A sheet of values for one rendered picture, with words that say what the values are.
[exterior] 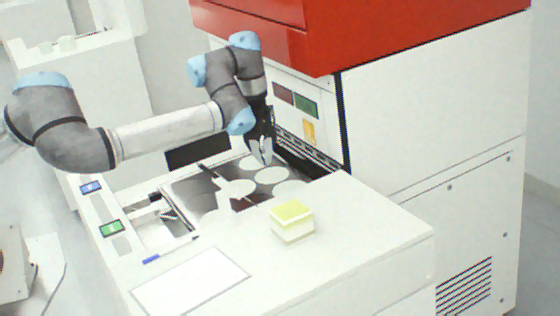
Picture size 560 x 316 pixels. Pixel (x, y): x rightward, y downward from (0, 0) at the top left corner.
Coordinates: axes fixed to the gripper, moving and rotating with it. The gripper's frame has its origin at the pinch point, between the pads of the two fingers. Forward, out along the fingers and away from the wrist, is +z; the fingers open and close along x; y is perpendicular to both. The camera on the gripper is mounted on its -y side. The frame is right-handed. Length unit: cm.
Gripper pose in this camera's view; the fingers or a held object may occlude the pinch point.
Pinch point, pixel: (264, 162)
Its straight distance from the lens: 154.1
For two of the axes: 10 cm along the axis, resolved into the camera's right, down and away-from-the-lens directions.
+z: 1.5, 8.8, 4.6
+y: 1.2, -4.7, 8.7
